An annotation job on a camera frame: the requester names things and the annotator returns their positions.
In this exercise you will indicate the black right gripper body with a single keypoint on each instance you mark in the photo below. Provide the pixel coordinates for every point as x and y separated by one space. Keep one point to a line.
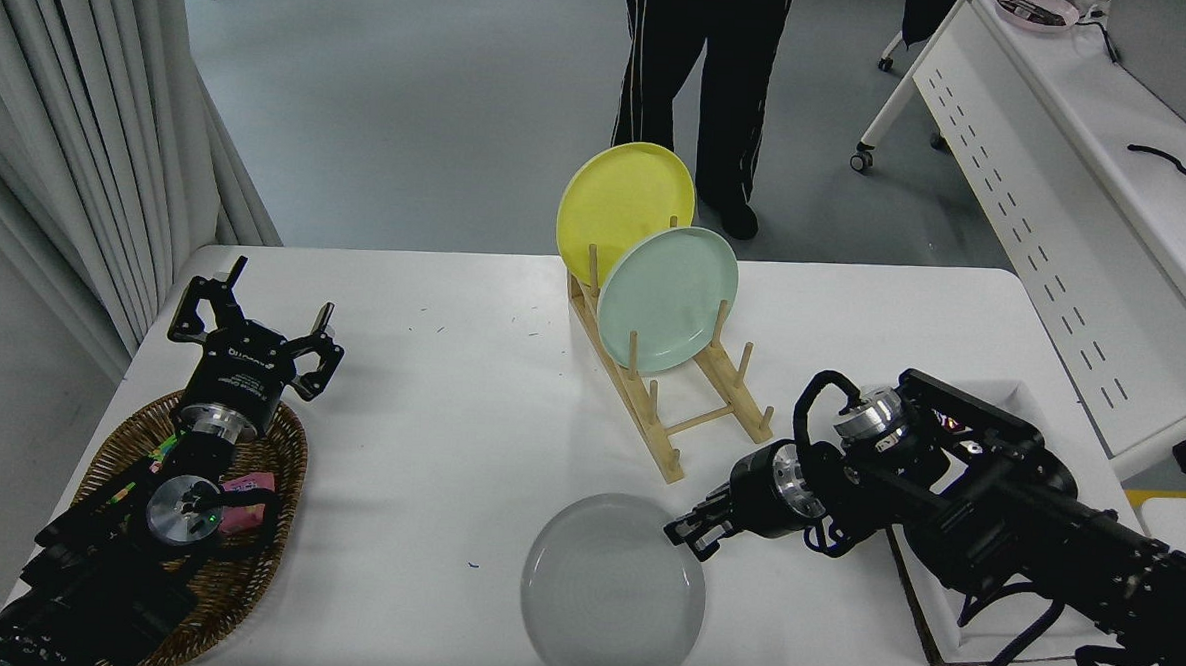
758 495

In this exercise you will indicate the mint green plate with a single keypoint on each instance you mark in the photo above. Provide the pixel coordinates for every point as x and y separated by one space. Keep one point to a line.
665 296

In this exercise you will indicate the white rectangular tray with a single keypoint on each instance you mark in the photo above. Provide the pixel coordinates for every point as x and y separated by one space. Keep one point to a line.
940 638

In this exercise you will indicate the pale grey curtain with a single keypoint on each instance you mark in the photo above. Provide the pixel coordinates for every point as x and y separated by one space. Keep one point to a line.
63 100

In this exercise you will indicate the person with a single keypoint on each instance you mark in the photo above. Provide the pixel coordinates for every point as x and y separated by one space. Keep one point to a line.
685 57

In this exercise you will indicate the black fabric object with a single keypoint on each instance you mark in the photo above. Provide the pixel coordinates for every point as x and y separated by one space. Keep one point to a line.
929 12

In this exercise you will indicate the pink bowl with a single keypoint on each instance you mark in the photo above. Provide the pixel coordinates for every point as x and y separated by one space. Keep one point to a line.
1037 12

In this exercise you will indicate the white side table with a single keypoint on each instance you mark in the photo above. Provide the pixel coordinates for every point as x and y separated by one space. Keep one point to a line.
1185 519

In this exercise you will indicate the brown wicker basket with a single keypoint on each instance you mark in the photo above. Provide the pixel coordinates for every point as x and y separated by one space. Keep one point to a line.
282 460

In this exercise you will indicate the green snack packet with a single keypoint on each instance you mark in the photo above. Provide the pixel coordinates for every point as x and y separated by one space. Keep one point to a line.
162 449

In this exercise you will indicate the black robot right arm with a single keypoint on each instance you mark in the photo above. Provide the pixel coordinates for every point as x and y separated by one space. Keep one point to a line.
1025 522

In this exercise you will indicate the grey laptop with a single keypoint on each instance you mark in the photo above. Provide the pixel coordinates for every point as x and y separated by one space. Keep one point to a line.
1176 53

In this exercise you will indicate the yellow plate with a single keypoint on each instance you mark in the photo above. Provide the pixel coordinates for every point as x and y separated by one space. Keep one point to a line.
614 199

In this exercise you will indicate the white perforated desk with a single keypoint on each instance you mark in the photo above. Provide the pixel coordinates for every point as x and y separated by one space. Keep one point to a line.
1062 143

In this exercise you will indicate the pale grey plate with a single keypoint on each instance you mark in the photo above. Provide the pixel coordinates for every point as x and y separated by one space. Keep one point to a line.
612 594

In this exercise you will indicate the pink snack packet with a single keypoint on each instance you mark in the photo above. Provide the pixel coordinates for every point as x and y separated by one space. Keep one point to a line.
246 488

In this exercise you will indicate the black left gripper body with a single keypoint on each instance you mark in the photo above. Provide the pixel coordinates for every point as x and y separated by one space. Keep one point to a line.
241 378

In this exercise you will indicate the wooden plate rack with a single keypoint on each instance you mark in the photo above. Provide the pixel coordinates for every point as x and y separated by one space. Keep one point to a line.
654 436

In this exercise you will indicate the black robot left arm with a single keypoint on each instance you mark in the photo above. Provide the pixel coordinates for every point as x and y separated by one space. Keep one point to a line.
91 591

